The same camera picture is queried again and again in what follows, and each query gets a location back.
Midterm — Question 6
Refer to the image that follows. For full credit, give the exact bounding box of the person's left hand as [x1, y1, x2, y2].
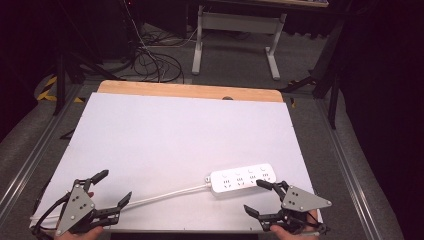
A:
[54, 225, 105, 240]

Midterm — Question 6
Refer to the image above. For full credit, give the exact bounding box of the white floor cable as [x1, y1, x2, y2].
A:
[122, 0, 198, 48]

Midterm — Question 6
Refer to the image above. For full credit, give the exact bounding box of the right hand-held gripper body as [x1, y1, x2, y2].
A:
[259, 185, 333, 235]

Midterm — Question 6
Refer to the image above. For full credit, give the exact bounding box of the yellow black floor tape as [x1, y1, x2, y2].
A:
[36, 75, 86, 104]

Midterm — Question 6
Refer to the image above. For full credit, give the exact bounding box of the white table cover sheet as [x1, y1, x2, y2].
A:
[30, 92, 324, 234]

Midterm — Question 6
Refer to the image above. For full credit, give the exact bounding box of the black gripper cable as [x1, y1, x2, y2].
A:
[30, 192, 72, 240]

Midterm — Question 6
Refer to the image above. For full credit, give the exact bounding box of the black tripod stand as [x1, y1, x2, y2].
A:
[53, 0, 127, 116]
[279, 18, 346, 130]

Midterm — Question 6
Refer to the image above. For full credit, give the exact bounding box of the aluminium floor rail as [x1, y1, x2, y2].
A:
[314, 99, 379, 240]
[0, 84, 84, 214]

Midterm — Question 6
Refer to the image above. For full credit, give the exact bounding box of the white desk frame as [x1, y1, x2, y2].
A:
[191, 4, 288, 81]

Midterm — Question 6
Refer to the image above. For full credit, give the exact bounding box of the white power strip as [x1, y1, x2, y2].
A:
[205, 162, 278, 195]

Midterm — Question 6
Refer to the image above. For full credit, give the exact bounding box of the white power strip cable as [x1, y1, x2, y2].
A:
[30, 183, 213, 228]

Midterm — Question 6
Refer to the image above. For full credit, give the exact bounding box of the black floor cable bundle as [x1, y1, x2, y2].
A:
[130, 45, 185, 84]

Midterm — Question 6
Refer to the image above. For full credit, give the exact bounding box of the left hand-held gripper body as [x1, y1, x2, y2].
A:
[54, 183, 121, 237]

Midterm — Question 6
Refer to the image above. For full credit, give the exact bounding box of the person's right hand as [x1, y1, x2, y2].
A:
[269, 209, 320, 238]

